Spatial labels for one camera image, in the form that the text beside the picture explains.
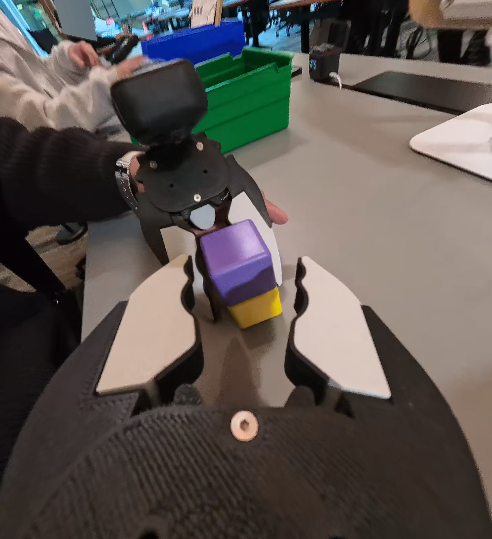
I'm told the blue plastic bin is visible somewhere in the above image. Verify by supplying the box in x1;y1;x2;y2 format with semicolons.
141;20;246;64

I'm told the purple cube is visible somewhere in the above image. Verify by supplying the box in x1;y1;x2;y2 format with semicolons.
199;219;277;307

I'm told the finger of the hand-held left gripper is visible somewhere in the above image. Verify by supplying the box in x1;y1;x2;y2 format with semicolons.
228;191;283;288
162;229;226;324

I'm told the black power cube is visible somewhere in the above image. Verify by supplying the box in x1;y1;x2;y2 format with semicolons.
309;42;341;83

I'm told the beige wristwatch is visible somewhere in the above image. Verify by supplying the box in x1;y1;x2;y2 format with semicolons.
115;152;144;220

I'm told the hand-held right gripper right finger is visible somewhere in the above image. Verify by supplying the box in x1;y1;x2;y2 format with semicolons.
285;256;393;412

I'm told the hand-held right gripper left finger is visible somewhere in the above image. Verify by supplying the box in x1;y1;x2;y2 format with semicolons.
96;254;204;407

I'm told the green plastic bin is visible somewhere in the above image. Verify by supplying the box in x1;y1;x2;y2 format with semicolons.
191;47;294;154

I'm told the black desk panel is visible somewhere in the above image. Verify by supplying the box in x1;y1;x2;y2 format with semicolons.
351;71;492;115

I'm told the long wooden table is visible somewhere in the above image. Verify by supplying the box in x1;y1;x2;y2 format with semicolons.
269;0;343;53

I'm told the yellow cube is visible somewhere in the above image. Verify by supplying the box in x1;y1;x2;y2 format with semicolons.
228;287;282;329

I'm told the white metal stand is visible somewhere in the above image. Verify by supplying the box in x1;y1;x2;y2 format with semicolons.
409;29;492;190

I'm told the wooden sign board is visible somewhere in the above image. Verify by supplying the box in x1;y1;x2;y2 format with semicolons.
189;0;223;28

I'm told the person's dark clothing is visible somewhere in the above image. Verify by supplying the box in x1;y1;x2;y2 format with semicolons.
0;227;82;527

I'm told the person's left forearm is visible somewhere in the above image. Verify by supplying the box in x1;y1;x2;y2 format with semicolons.
0;111;145;236

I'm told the grey desk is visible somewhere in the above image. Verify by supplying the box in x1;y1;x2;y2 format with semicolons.
81;52;492;539

